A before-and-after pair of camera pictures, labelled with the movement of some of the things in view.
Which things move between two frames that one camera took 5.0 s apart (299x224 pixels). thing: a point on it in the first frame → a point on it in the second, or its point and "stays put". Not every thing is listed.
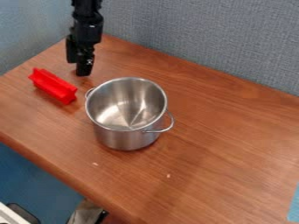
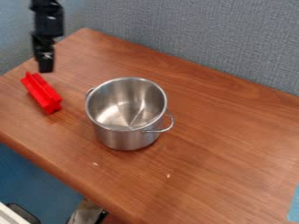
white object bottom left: x=9 y=216 stays put
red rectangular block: x=53 y=87 → x=42 y=94
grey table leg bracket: x=89 y=213 stays put
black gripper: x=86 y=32 → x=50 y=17
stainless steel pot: x=126 y=108 stays put
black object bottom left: x=23 y=213 stays put
